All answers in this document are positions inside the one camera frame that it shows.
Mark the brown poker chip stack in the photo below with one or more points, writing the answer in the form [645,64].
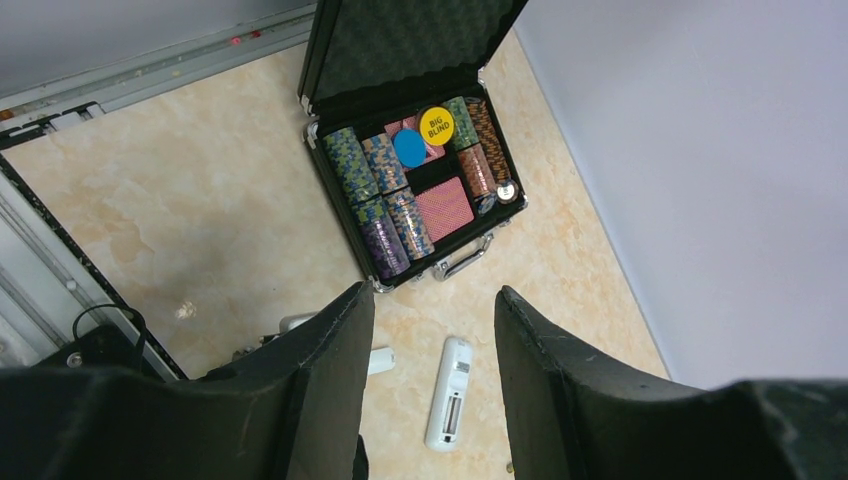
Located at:
[488,138]

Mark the yellow big blind chip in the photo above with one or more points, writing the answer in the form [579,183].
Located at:
[436,125]

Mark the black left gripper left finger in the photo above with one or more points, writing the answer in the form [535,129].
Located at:
[291,409]

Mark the black poker chip case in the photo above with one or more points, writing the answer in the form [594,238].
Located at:
[370,68]

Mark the purple poker chip stack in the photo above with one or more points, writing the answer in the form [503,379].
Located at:
[381,238]

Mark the white remote control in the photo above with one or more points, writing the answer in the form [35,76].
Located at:
[449,398]

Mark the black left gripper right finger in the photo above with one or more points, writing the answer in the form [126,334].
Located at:
[574,412]

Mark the red card deck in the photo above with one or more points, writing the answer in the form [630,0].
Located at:
[444,208]

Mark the white battery cover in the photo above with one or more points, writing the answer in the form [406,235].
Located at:
[381,360]

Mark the blue dealer chip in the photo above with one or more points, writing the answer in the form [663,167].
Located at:
[410,148]

